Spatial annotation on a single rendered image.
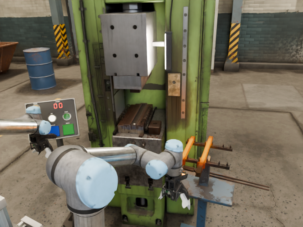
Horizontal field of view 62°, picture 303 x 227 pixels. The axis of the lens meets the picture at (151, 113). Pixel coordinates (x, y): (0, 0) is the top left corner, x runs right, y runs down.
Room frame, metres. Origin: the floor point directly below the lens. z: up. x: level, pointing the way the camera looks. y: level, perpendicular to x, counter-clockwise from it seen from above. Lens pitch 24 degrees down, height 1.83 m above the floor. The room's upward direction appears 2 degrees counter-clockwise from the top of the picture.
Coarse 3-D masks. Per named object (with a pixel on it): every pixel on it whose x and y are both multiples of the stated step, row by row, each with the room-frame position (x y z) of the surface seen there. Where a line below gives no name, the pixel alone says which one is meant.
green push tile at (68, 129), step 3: (63, 126) 1.62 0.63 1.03; (66, 126) 1.62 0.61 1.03; (69, 126) 1.62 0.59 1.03; (72, 126) 1.63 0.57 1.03; (63, 129) 1.60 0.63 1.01; (66, 129) 1.61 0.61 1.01; (69, 129) 1.61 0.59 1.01; (72, 129) 1.61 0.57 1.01; (63, 132) 1.59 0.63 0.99; (66, 132) 1.60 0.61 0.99; (69, 132) 1.60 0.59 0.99; (72, 132) 1.60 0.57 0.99
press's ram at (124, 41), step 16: (112, 16) 1.71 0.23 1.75; (128, 16) 1.69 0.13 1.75; (144, 16) 1.67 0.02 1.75; (112, 32) 1.71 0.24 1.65; (128, 32) 1.69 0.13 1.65; (144, 32) 1.67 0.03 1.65; (112, 48) 1.71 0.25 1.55; (128, 48) 1.69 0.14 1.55; (144, 48) 1.67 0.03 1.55; (112, 64) 1.71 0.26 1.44; (128, 64) 1.69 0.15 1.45; (144, 64) 1.67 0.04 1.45
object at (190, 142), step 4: (192, 136) 1.57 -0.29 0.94; (192, 140) 1.52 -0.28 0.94; (188, 144) 1.46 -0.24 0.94; (192, 144) 1.49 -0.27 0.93; (188, 148) 1.41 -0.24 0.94; (184, 152) 1.37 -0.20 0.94; (188, 152) 1.40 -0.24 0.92; (184, 156) 1.32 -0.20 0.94; (184, 160) 1.27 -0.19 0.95; (184, 164) 1.27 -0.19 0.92
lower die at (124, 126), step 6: (132, 108) 2.04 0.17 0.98; (138, 108) 1.98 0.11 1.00; (144, 108) 1.98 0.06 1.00; (150, 108) 2.00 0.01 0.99; (126, 114) 1.91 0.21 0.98; (132, 114) 1.88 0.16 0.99; (126, 120) 1.77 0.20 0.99; (132, 120) 1.75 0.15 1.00; (138, 120) 1.75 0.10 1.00; (144, 120) 1.76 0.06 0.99; (120, 126) 1.71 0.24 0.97; (126, 126) 1.70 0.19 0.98; (132, 126) 1.69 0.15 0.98; (138, 126) 1.68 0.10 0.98; (144, 126) 1.72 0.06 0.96; (120, 132) 1.71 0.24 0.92; (126, 132) 1.70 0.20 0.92; (132, 132) 1.69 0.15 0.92; (138, 132) 1.68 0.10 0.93
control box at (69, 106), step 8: (32, 104) 1.66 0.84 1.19; (40, 104) 1.67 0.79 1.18; (48, 104) 1.68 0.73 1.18; (64, 104) 1.70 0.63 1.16; (72, 104) 1.71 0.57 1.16; (48, 112) 1.65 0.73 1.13; (56, 112) 1.66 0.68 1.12; (64, 112) 1.67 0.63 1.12; (72, 112) 1.68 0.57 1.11; (48, 120) 1.62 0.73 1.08; (56, 120) 1.63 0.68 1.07; (64, 120) 1.64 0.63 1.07; (72, 120) 1.65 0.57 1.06; (56, 136) 1.58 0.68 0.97; (64, 136) 1.59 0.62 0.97; (72, 136) 1.60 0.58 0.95
